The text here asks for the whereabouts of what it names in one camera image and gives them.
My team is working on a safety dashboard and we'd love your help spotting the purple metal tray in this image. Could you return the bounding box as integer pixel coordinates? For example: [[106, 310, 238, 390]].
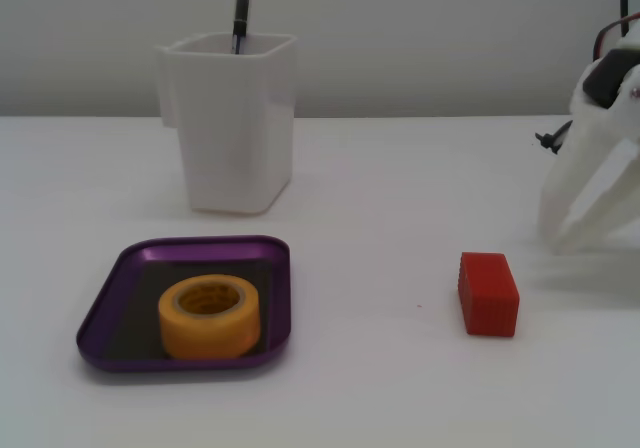
[[75, 235, 293, 374]]

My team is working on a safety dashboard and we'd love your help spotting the red white servo wire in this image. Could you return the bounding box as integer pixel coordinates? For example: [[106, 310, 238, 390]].
[[592, 11, 640, 62]]

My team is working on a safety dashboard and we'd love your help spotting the black ballpoint pen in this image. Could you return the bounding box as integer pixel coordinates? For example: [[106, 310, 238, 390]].
[[230, 0, 253, 55]]

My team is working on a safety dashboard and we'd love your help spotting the white plastic pen holder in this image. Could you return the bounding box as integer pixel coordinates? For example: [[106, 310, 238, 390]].
[[153, 31, 300, 217]]

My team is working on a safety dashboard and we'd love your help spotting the red cube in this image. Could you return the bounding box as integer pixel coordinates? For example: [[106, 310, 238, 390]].
[[455, 251, 521, 339]]

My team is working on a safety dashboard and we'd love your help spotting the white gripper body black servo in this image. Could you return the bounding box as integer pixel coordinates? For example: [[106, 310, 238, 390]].
[[571, 42, 640, 142]]

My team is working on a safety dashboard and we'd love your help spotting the yellow masking tape roll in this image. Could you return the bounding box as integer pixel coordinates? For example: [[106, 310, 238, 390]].
[[158, 275, 262, 361]]

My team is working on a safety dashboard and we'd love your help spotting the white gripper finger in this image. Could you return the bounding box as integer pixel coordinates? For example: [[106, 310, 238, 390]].
[[555, 139, 640, 256], [538, 110, 624, 252]]

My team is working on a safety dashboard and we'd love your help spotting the black cable plug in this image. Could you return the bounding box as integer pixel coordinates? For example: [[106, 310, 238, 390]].
[[533, 121, 573, 155]]

